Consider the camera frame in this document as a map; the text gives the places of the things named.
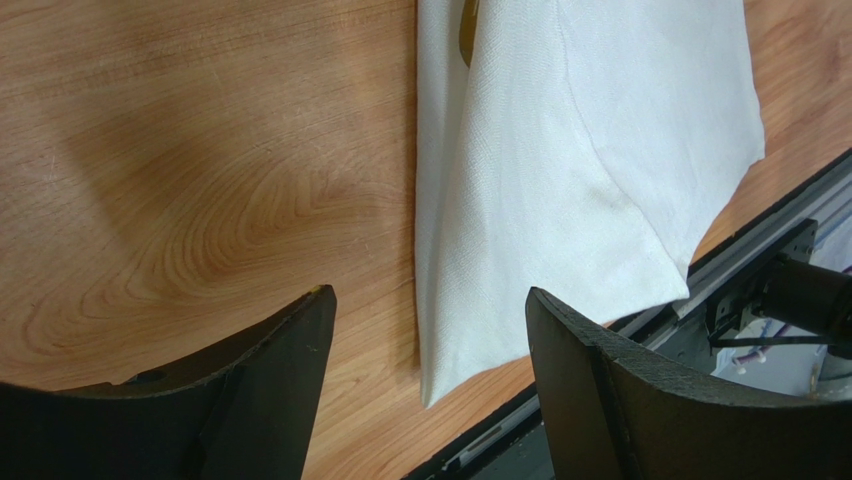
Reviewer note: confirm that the white cloth napkin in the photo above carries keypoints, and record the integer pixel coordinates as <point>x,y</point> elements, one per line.
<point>586,151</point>

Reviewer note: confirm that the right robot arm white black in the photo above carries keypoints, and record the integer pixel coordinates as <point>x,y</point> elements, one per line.
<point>811,298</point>

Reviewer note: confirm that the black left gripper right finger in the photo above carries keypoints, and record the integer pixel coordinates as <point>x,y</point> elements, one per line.
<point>613,409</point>

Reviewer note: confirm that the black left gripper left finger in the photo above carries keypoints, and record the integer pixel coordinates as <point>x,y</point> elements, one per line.
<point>241,408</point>

